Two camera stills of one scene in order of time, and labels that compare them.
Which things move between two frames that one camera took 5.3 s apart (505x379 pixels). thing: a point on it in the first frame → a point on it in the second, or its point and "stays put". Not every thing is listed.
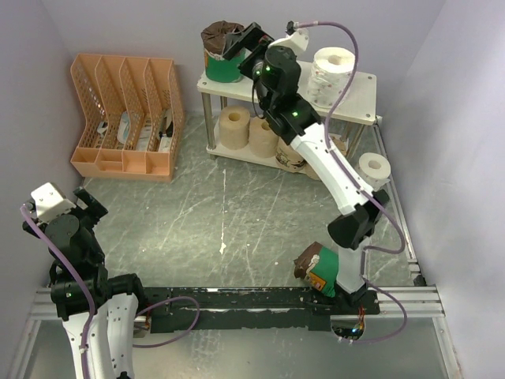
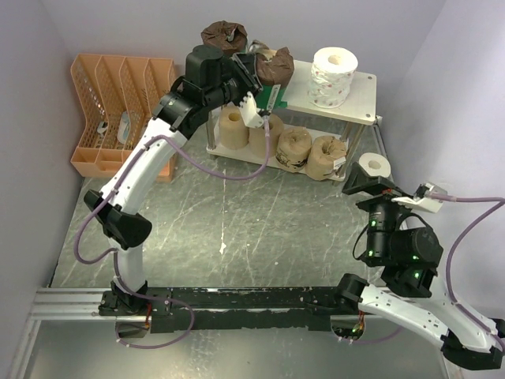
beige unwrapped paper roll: [233, 127] stays put
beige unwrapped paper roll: [263, 141] stays put
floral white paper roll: [375, 170] stays put
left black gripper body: [96, 254] → [234, 88]
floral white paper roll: [331, 69] stays put
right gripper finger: [252, 36] → [358, 182]
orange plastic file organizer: [133, 117] stays put
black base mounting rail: [170, 308] stays put
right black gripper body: [256, 69] → [383, 213]
